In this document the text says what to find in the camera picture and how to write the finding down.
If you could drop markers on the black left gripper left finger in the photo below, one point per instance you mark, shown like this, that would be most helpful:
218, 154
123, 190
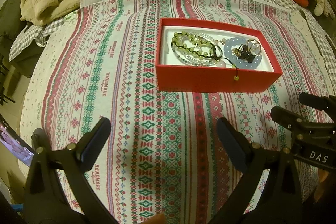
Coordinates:
44, 199

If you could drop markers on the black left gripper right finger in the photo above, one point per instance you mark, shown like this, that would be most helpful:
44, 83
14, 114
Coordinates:
281, 198

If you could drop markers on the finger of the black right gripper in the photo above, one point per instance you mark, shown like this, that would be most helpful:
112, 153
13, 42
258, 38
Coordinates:
322, 103
291, 116

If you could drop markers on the red jewelry box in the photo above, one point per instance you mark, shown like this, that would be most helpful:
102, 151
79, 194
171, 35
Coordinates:
205, 56

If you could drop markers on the person's right hand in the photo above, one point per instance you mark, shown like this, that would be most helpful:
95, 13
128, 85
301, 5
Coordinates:
326, 184

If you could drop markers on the person's left hand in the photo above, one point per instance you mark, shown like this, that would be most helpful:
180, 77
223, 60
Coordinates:
156, 219

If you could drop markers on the smartphone screen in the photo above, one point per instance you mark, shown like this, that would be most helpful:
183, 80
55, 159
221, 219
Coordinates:
15, 144

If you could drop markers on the patterned handmade cloth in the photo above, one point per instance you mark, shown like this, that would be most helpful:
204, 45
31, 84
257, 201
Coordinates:
164, 154

